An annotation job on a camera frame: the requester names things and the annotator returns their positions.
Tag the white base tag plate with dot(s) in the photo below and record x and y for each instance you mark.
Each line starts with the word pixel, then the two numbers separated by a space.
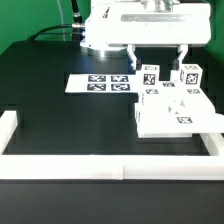
pixel 102 83

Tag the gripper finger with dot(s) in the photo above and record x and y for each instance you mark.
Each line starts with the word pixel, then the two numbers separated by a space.
pixel 182 51
pixel 135 63

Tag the white chair back part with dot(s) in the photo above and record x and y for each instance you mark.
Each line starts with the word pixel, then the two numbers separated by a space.
pixel 175 107

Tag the white tagged cube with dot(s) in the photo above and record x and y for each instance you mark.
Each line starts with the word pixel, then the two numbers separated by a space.
pixel 191 74
pixel 150 74

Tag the white chair seat part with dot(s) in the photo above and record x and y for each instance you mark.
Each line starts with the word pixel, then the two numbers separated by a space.
pixel 152 134

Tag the white U-shaped fence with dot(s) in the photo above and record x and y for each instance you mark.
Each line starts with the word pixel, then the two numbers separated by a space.
pixel 118 167

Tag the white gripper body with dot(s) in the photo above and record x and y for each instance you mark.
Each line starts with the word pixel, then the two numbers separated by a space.
pixel 149 22

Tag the white chair side bar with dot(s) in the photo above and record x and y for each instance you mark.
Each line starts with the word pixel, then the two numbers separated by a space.
pixel 8 124

